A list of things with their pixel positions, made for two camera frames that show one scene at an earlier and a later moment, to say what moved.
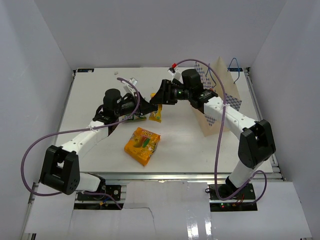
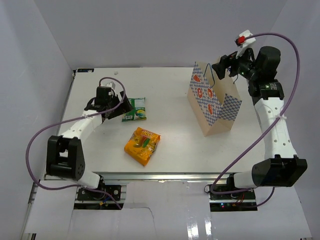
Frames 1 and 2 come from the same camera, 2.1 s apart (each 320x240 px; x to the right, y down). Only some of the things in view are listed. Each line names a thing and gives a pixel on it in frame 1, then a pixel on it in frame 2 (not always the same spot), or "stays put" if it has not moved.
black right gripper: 164,95 to 220,68
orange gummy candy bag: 141,145 stays put
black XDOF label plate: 85,70 stays put
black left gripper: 145,107 to 123,108
